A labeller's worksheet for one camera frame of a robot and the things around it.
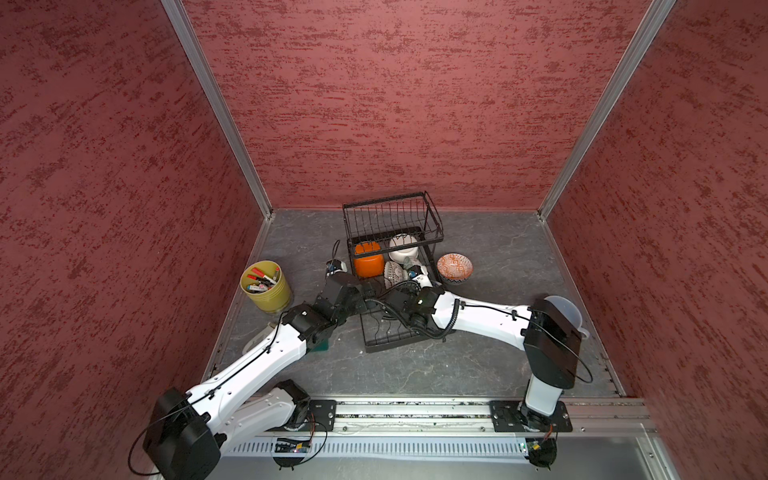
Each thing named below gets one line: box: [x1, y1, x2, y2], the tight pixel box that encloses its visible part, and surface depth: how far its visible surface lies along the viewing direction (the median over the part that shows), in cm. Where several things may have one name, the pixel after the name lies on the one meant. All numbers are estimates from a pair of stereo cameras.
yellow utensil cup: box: [240, 260, 292, 314], surface depth 86 cm
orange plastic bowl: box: [353, 241, 385, 278], surface depth 99 cm
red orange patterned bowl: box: [436, 253, 474, 283], surface depth 102 cm
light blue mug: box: [544, 295, 589, 340], surface depth 89 cm
